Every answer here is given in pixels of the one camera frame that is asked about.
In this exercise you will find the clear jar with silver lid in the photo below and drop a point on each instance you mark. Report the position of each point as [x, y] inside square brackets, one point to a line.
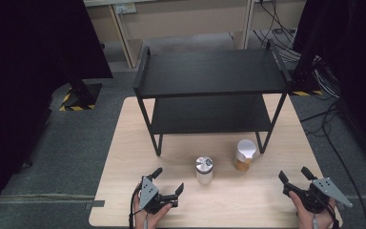
[204, 173]

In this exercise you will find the beige desk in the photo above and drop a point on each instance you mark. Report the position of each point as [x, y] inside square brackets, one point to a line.
[178, 22]

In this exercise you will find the black floor tape strip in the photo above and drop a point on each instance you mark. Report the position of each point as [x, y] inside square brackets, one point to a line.
[96, 204]

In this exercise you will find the amber jar with white lid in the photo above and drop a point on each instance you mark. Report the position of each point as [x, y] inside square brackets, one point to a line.
[245, 151]

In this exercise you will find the white wall power outlet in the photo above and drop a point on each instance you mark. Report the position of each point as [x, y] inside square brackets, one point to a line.
[126, 8]

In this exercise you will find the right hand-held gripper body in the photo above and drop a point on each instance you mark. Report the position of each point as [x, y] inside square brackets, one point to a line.
[325, 189]

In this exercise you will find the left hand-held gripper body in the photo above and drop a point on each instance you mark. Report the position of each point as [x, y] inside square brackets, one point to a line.
[148, 194]

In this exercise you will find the person's left hand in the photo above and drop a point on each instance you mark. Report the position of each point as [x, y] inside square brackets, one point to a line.
[154, 221]

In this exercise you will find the person's right hand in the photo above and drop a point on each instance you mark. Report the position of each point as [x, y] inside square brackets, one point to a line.
[305, 219]

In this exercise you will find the black stand with striped base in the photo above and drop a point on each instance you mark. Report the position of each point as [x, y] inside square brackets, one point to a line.
[82, 93]
[306, 73]

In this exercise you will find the black two-tier shelf rack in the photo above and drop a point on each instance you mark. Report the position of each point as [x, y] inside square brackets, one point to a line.
[209, 73]

